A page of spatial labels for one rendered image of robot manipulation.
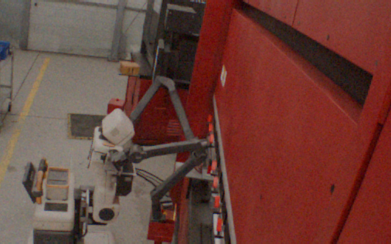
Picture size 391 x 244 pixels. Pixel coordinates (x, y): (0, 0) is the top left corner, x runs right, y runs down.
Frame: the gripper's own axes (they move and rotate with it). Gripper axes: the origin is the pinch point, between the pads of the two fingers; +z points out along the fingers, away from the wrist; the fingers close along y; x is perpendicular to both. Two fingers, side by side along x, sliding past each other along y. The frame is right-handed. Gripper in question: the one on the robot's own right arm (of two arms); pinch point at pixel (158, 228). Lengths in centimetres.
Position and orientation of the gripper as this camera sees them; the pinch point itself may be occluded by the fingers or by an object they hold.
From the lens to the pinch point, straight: 254.8
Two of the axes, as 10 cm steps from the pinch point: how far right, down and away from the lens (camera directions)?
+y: 10.0, -0.6, 0.3
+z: 0.5, 9.3, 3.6
